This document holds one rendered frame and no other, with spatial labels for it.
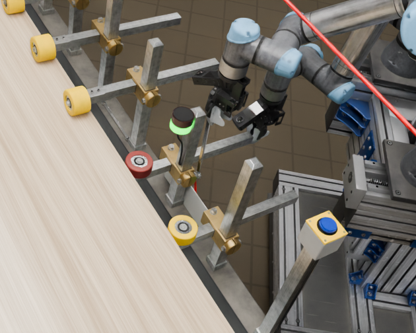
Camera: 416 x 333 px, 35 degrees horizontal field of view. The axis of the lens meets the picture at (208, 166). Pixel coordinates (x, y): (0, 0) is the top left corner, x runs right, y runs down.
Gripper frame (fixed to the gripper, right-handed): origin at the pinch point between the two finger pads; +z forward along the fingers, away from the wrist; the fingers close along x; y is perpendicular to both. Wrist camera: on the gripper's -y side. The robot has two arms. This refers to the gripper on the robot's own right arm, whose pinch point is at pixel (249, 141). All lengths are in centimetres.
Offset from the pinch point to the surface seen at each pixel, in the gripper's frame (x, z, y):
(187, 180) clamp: -8.5, -3.6, -29.8
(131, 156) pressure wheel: 2.1, -8.2, -43.2
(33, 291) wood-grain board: -26, -8, -84
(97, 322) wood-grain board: -40, -8, -74
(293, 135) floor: 51, 83, 88
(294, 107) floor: 68, 83, 101
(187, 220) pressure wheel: -23.7, -8.2, -39.6
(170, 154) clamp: 1.2, -4.5, -30.3
